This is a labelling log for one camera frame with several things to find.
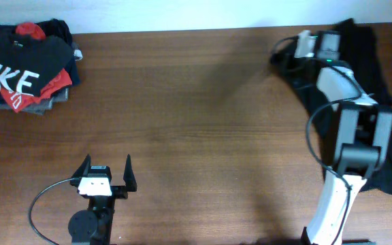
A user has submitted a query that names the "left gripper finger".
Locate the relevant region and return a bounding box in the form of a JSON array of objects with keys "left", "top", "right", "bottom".
[
  {"left": 72, "top": 154, "right": 91, "bottom": 178},
  {"left": 123, "top": 154, "right": 137, "bottom": 192}
]

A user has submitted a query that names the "black Sydrogen t-shirt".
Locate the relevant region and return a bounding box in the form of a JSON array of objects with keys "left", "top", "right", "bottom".
[{"left": 269, "top": 18, "right": 392, "bottom": 195}]

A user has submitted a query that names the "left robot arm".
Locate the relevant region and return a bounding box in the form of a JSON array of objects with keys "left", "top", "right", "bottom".
[{"left": 68, "top": 155, "right": 137, "bottom": 245}]

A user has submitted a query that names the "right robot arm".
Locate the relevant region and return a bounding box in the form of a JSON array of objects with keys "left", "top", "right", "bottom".
[{"left": 294, "top": 30, "right": 392, "bottom": 244}]

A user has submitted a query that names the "grey folded t-shirt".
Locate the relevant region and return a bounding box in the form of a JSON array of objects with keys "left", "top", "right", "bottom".
[{"left": 0, "top": 42, "right": 84, "bottom": 116}]

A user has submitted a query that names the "red folded t-shirt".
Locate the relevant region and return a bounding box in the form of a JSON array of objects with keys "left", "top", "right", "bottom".
[{"left": 0, "top": 22, "right": 74, "bottom": 112}]

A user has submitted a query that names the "navy folded t-shirt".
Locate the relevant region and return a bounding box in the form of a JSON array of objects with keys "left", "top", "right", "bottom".
[{"left": 0, "top": 18, "right": 81, "bottom": 104}]

